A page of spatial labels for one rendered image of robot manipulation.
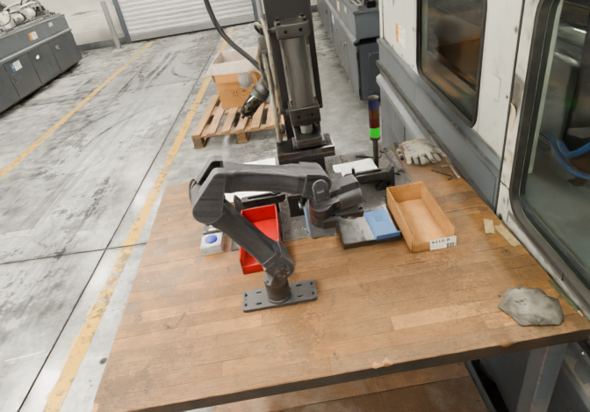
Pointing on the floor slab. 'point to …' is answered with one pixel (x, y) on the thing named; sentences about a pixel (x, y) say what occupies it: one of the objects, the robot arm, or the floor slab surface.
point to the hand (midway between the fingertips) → (320, 230)
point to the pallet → (212, 119)
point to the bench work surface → (332, 321)
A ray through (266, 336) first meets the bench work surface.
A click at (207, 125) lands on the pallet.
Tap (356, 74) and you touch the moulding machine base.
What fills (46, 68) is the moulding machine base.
